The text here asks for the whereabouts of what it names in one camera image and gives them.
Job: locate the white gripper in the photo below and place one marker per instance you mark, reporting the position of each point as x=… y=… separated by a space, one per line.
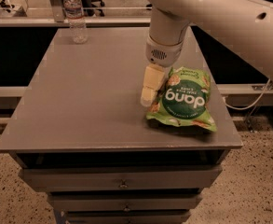
x=162 y=54

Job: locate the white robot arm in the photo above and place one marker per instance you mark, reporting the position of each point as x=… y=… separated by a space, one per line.
x=243 y=26

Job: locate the green rice chip bag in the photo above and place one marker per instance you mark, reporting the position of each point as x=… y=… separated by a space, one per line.
x=183 y=102

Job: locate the grey drawer cabinet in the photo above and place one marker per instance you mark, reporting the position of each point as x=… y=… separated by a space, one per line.
x=82 y=110

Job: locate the clear plastic water bottle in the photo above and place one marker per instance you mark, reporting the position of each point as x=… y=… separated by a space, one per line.
x=76 y=18

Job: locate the top grey drawer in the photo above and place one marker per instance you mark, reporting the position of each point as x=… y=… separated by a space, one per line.
x=125 y=178

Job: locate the grey drawer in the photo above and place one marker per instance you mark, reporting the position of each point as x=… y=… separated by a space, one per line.
x=125 y=178
x=133 y=217
x=125 y=202

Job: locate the middle grey drawer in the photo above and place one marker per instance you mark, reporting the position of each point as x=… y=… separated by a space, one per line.
x=125 y=202

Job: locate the bottom grey drawer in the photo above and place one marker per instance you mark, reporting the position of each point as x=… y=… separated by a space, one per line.
x=133 y=217

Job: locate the metal window rail frame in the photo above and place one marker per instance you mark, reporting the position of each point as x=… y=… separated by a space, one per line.
x=49 y=14

